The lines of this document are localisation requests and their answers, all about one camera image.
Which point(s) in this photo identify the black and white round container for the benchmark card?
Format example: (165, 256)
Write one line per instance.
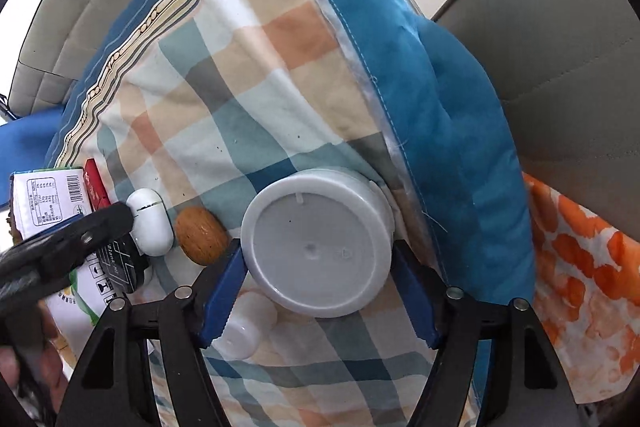
(120, 264)

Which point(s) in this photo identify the small white plastic bottle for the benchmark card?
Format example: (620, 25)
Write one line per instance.
(245, 332)

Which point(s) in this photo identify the white and green package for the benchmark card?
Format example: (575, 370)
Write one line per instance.
(85, 302)

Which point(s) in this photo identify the brown walnut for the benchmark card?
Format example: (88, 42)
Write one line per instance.
(202, 239)

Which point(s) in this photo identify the red box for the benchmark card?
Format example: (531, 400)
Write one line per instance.
(95, 187)

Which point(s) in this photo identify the grey leather chair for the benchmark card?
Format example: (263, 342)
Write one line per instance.
(560, 57)

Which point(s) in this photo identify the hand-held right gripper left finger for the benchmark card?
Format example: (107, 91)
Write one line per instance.
(222, 302)

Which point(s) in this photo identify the large white round lid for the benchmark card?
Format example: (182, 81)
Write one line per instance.
(315, 252)

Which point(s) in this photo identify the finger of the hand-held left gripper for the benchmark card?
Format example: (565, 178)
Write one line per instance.
(100, 227)

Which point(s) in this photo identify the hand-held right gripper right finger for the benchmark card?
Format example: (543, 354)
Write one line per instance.
(415, 302)

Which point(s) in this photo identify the white carton with barcode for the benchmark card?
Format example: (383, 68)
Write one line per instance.
(45, 202)

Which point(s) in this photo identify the plaid bedsheet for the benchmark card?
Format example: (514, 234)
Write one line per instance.
(240, 82)

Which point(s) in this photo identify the orange printed cloth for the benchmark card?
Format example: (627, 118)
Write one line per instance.
(590, 267)

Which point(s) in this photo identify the blue quilt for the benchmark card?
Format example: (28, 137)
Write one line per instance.
(425, 82)

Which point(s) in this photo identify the white oval case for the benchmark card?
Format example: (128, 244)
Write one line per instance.
(152, 222)

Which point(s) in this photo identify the person's left hand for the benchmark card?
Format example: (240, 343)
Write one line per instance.
(52, 362)

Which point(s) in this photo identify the white padded sofa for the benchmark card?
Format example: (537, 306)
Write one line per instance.
(70, 22)

